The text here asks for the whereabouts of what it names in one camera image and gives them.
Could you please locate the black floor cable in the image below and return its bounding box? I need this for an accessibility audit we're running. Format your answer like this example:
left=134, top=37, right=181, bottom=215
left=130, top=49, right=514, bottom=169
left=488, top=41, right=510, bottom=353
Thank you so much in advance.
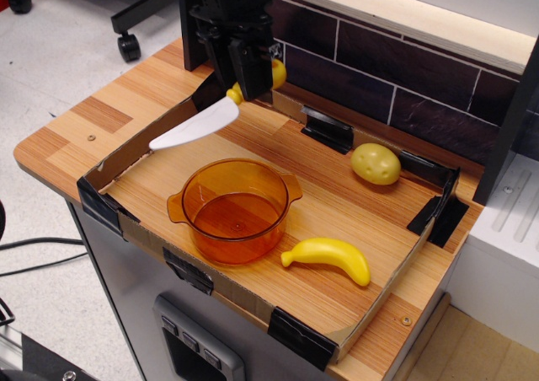
left=0, top=237, right=88, bottom=277

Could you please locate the yellow toy banana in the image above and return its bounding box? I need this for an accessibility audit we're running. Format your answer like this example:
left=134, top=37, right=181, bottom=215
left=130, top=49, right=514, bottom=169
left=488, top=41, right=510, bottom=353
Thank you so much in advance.
left=280, top=238, right=371, bottom=287

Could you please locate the yellow toy potato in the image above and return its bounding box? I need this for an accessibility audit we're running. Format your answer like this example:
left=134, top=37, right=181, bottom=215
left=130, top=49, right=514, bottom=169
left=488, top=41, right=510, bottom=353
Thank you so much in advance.
left=350, top=143, right=401, bottom=185

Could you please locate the black chair base with caster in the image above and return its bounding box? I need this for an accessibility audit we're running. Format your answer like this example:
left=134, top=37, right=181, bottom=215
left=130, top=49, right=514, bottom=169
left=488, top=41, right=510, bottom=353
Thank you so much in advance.
left=110, top=0, right=175, bottom=62

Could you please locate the cardboard fence with black tape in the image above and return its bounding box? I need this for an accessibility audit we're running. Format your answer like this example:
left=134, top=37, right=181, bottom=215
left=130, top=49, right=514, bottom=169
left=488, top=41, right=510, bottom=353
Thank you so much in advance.
left=75, top=86, right=480, bottom=380

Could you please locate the orange transparent plastic pot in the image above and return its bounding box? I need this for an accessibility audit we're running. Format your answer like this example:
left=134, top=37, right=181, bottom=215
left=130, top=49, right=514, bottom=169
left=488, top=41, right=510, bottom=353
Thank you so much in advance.
left=167, top=158, right=302, bottom=265

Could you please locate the grey control panel with buttons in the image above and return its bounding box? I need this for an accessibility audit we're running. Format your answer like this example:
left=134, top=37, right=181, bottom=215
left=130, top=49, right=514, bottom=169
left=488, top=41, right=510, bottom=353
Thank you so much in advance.
left=153, top=296, right=246, bottom=381

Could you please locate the yellow handled white toy knife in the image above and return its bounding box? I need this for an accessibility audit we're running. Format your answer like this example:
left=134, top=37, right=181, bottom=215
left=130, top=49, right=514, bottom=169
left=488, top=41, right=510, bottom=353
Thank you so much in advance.
left=149, top=59, right=287, bottom=151

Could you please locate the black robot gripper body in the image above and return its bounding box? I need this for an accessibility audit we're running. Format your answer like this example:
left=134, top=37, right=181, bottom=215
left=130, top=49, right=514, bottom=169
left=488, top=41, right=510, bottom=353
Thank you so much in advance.
left=190, top=0, right=272, bottom=33

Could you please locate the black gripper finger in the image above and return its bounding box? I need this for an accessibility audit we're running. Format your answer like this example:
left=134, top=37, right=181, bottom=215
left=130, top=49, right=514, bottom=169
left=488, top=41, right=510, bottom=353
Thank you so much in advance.
left=205, top=36, right=243, bottom=89
left=228, top=39, right=273, bottom=100

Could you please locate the black caster wheel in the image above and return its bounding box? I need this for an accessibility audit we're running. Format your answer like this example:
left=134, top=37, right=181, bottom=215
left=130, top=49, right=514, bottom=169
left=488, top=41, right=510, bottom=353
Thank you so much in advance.
left=8, top=0, right=32, bottom=14

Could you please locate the black vertical post right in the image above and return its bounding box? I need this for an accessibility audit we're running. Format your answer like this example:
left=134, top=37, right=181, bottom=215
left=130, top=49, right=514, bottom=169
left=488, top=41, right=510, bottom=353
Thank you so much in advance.
left=473, top=40, right=538, bottom=206

